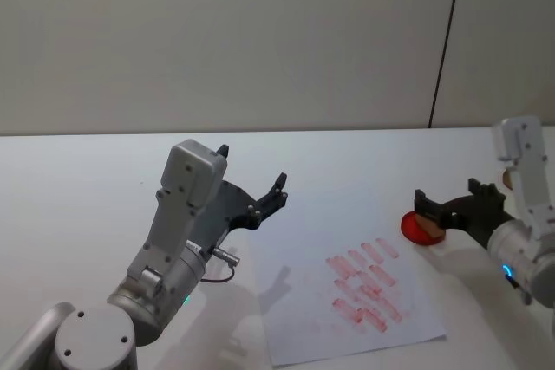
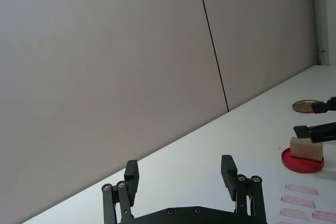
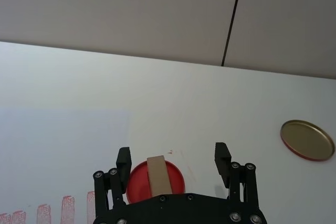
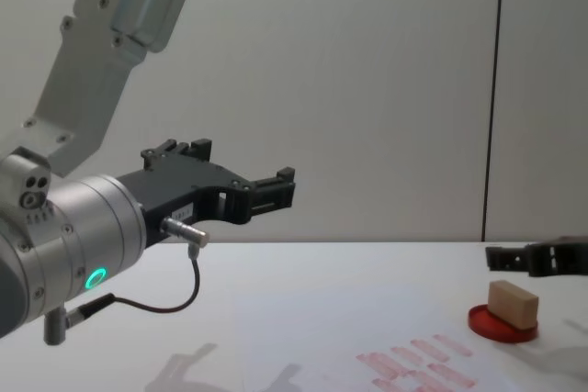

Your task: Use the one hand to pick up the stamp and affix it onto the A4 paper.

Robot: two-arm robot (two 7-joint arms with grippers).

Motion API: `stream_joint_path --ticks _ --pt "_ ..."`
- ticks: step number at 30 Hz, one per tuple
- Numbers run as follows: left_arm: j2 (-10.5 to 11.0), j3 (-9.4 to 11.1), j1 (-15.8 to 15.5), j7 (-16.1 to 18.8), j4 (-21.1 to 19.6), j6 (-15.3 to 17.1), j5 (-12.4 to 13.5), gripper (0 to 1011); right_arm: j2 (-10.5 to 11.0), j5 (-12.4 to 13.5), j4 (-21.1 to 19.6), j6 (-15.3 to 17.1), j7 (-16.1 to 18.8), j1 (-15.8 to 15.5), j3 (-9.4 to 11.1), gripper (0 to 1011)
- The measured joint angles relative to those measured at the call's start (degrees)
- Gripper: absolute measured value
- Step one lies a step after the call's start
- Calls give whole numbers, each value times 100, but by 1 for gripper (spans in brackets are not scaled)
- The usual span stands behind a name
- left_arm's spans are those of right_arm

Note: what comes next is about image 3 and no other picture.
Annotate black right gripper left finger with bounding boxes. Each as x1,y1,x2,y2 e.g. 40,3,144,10
92,146,132,221

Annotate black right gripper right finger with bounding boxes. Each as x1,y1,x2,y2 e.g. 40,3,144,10
214,142,261,210

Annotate brown rectangular stamp block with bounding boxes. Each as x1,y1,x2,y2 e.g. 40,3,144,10
146,155,173,198

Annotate white paper sheet red stamps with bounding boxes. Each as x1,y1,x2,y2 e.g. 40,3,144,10
0,107,131,224

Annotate round gold lid red rim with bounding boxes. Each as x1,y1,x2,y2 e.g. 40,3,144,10
279,119,336,161

